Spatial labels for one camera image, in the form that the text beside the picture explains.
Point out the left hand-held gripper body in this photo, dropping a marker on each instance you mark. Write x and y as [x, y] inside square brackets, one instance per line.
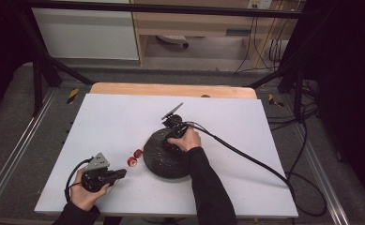
[95, 178]

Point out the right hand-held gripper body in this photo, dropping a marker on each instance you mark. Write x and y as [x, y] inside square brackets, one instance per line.
[175, 126]

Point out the black round plate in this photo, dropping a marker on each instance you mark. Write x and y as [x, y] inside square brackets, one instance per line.
[159, 162]

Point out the red round fruit piece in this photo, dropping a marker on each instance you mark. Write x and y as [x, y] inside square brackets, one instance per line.
[132, 161]
[138, 153]

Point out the person's right hand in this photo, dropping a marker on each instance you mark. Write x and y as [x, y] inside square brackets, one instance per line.
[189, 140]

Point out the person's left hand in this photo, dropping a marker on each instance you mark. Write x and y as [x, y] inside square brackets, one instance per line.
[83, 198]

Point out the person's legs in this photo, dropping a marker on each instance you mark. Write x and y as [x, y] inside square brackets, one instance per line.
[158, 221]

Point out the yellow black tape strip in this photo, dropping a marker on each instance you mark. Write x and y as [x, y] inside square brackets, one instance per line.
[275, 100]
[72, 95]

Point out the white power strip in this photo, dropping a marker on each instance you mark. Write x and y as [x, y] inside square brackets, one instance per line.
[172, 38]

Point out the wooden desk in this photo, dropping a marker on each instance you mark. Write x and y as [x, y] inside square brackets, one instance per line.
[189, 23]

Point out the black metal stand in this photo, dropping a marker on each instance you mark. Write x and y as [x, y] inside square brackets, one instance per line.
[297, 90]
[38, 81]

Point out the black metal crossbar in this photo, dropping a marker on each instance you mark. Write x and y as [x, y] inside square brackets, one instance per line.
[158, 8]

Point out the white cabinet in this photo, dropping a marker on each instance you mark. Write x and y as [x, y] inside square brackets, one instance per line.
[86, 34]

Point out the black curtain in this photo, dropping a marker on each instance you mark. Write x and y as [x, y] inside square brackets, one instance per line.
[2, 53]
[349, 78]

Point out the aluminium floor rail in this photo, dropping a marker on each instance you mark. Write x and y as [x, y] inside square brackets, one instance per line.
[17, 143]
[321, 175]

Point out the white wall outlet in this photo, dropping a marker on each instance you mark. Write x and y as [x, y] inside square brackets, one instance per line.
[259, 3]

